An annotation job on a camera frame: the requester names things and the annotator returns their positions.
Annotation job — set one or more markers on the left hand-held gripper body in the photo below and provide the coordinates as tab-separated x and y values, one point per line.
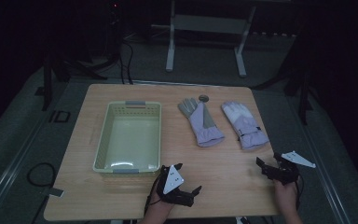
172	180

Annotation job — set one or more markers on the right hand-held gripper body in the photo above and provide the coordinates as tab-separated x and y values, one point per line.
284	172

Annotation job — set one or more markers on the lavender glove with white fingers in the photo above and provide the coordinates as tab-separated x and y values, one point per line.
245	124

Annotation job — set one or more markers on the lavender glove with grey palm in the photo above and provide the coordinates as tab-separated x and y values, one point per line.
200	124

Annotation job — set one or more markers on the pale green plastic basket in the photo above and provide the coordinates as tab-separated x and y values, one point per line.
130	137

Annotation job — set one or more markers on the person's right hand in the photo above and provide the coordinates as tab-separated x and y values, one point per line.
287	196

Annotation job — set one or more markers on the person's left hand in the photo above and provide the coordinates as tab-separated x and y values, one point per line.
158	209

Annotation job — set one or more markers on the grey round table grommet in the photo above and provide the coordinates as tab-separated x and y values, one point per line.
203	98

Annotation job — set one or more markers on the black tripod stand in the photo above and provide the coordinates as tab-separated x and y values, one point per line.
74	67
301	87

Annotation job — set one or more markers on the grey tape patch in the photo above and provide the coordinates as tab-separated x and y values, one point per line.
56	192

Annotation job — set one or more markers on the white metal stand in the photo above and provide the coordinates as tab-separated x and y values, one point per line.
209	24

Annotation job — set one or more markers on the black rectangular floor frame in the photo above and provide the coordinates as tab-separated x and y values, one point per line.
56	116

